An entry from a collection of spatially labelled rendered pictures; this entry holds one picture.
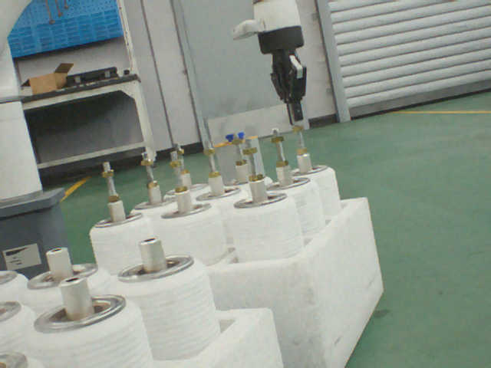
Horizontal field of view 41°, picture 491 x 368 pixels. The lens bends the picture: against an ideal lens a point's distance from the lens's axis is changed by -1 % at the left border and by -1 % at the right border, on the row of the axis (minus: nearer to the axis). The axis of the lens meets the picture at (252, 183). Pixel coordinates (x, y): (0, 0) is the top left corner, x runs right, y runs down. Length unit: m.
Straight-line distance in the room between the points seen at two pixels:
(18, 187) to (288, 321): 0.55
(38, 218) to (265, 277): 0.47
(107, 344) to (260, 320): 0.20
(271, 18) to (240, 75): 5.06
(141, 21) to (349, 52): 1.91
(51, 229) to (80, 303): 0.65
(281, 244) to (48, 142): 5.41
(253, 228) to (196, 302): 0.28
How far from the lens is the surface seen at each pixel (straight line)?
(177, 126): 6.14
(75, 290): 0.55
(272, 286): 0.88
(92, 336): 0.53
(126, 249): 1.00
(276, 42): 1.11
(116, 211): 1.03
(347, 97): 6.29
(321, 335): 0.88
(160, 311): 0.62
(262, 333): 0.68
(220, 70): 6.16
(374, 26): 6.41
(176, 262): 0.66
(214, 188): 1.07
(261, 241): 0.89
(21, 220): 1.19
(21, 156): 1.21
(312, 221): 1.01
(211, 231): 0.95
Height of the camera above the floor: 0.40
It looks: 7 degrees down
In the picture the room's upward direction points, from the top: 12 degrees counter-clockwise
